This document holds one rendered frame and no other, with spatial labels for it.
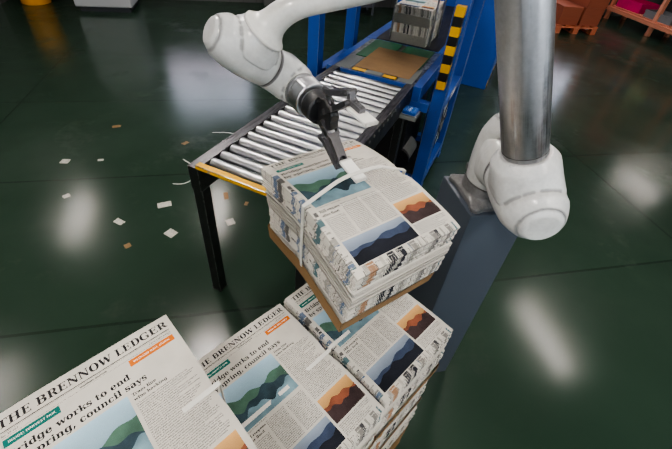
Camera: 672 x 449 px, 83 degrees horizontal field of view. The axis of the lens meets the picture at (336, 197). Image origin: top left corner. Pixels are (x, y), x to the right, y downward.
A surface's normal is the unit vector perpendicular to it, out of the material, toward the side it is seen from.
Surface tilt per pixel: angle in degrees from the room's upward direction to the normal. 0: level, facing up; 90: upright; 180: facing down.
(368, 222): 7
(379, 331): 1
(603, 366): 0
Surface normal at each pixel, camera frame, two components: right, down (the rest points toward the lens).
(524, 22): -0.38, 0.66
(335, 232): 0.18, -0.66
